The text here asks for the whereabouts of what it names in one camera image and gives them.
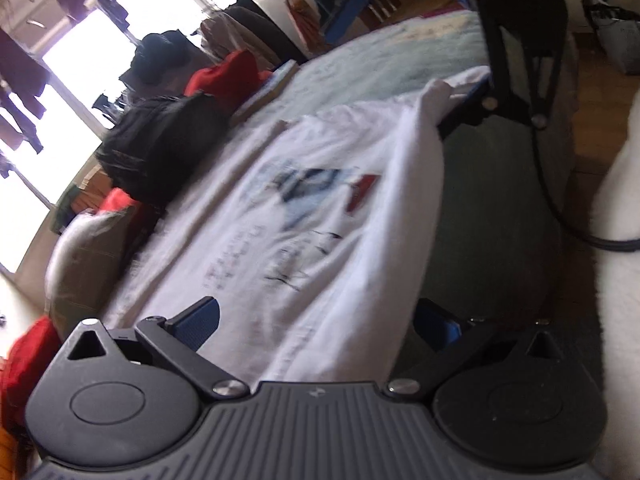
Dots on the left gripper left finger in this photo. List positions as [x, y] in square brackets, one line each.
[173, 344]

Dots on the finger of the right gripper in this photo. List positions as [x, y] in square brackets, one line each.
[465, 84]
[472, 111]

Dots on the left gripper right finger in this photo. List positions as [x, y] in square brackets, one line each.
[438, 345]

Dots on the white printed long-sleeve shirt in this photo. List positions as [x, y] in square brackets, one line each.
[313, 234]

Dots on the clothes rack with garments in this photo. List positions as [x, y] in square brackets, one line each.
[164, 62]

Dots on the green plaid bed blanket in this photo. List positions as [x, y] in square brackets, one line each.
[495, 248]

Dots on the grey green pillow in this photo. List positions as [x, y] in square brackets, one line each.
[87, 262]

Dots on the items on window sill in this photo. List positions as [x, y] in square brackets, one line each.
[87, 195]

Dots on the black backpack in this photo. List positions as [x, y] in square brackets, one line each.
[156, 145]

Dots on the paperback book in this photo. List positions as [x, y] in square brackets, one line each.
[270, 90]

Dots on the red quilt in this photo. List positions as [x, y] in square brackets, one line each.
[232, 81]

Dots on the hanging laundry at window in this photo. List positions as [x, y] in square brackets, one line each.
[86, 60]

